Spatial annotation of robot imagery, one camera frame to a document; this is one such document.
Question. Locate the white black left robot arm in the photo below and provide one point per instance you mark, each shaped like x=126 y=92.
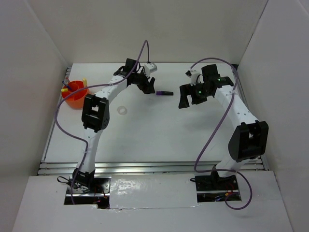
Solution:
x=96 y=114

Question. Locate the aluminium rail frame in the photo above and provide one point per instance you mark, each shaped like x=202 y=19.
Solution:
x=146 y=134

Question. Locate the blue ballpoint pen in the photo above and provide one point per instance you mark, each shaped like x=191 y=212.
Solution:
x=65 y=83

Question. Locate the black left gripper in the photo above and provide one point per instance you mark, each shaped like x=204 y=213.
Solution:
x=147 y=88

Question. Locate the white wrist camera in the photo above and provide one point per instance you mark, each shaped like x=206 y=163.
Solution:
x=194 y=76
x=149 y=68

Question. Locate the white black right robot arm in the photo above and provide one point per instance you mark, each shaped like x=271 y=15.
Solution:
x=249 y=138

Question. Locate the white front cover panel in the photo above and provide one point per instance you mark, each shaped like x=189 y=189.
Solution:
x=152 y=191

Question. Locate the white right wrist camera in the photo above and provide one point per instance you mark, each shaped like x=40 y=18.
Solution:
x=194 y=76

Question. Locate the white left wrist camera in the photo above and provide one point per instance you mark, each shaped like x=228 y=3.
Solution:
x=149 y=68

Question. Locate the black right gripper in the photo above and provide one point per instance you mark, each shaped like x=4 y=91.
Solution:
x=187 y=89

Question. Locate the pale yellow highlighter marker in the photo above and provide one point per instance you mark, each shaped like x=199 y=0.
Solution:
x=84 y=82

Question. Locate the purple black highlighter marker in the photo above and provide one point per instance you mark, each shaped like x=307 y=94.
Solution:
x=165 y=93

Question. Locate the orange round divided container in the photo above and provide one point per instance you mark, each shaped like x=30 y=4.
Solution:
x=75 y=101

